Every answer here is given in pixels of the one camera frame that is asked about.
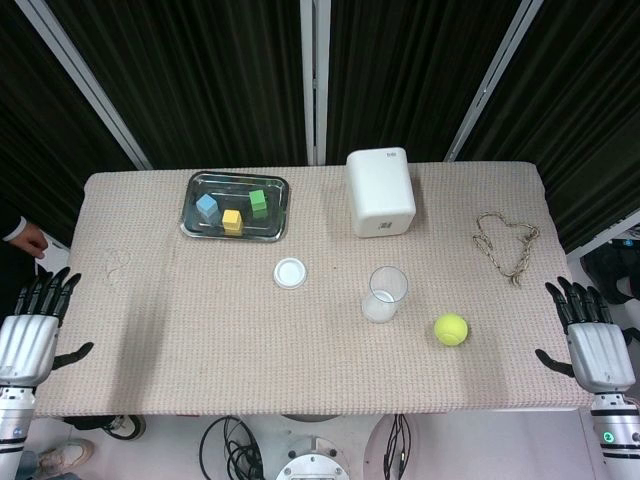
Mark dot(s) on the yellow tennis ball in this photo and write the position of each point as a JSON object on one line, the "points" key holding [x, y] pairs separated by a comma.
{"points": [[451, 329]]}

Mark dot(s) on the blue cube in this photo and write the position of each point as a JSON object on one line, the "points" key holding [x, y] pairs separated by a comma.
{"points": [[206, 206]]}

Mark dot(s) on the beige shoe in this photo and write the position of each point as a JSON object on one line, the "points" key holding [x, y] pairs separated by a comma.
{"points": [[62, 456]]}

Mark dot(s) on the metal tray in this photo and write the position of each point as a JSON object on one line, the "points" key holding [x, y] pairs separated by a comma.
{"points": [[235, 207]]}

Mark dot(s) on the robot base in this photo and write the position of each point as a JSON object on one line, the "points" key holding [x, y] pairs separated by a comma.
{"points": [[312, 462]]}

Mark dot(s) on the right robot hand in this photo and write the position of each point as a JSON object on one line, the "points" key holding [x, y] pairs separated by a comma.
{"points": [[598, 350]]}

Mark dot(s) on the beige waffle tablecloth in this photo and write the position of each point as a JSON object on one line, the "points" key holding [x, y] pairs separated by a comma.
{"points": [[250, 325]]}

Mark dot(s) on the white box appliance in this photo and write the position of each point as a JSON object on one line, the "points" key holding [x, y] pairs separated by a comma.
{"points": [[380, 195]]}

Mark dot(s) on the clear plastic cup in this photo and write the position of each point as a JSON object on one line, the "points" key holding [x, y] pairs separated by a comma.
{"points": [[384, 296]]}

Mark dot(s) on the green cube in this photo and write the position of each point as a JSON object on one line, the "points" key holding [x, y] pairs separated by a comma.
{"points": [[258, 202]]}

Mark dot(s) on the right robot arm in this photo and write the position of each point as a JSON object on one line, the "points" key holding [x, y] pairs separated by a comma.
{"points": [[616, 430]]}

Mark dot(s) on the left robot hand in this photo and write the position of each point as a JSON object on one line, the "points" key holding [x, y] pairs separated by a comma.
{"points": [[27, 345]]}

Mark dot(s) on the white round lid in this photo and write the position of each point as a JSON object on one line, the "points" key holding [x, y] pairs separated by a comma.
{"points": [[290, 272]]}

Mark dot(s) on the yellow cube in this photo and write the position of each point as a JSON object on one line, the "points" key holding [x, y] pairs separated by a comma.
{"points": [[232, 221]]}

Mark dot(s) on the black equipment with screen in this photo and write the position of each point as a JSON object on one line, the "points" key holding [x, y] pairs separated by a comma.
{"points": [[612, 272]]}

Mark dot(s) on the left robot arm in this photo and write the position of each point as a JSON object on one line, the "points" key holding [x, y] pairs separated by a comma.
{"points": [[12, 420]]}

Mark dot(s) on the white frame post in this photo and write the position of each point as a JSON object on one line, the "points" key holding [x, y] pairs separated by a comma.
{"points": [[492, 80], [314, 82], [85, 82]]}

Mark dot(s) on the person's hand with sleeve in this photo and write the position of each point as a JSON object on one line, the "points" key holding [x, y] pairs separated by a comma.
{"points": [[22, 240]]}

